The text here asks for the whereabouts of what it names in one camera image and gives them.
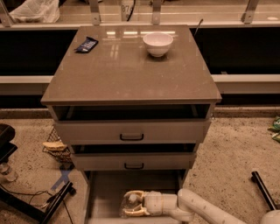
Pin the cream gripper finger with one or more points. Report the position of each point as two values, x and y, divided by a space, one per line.
135 212
136 195

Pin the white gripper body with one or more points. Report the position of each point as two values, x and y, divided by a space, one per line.
154 202

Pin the clear plastic water bottle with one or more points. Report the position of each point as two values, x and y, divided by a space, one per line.
128 204

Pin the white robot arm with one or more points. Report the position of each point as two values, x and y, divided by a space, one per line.
181 207

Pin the middle grey drawer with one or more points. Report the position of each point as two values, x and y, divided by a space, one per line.
133 161

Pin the grey drawer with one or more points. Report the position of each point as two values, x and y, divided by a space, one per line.
133 161
127 132

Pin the bottom open drawer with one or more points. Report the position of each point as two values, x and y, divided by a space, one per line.
107 188

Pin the top grey drawer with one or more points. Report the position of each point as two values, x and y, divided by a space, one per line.
127 132

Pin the grey drawer cabinet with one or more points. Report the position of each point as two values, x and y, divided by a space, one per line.
119 81

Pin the clear bottle on floor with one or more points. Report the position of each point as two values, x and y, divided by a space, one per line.
8 172

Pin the black stand base left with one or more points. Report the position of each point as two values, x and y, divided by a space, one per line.
40 213

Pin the bread piece in basket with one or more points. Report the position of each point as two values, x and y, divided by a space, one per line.
54 146

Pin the black bar right floor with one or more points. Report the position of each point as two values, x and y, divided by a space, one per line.
256 178

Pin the green packet on floor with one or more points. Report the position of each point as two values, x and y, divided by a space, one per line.
275 128

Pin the black chair left edge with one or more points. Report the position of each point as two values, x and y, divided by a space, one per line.
7 133

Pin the white ceramic bowl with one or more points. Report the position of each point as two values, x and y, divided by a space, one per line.
157 44

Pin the blue snack packet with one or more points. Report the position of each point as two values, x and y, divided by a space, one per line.
88 45

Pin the white plastic bag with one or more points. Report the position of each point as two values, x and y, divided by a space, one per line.
37 11

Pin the wire basket on floor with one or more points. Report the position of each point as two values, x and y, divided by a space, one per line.
60 156

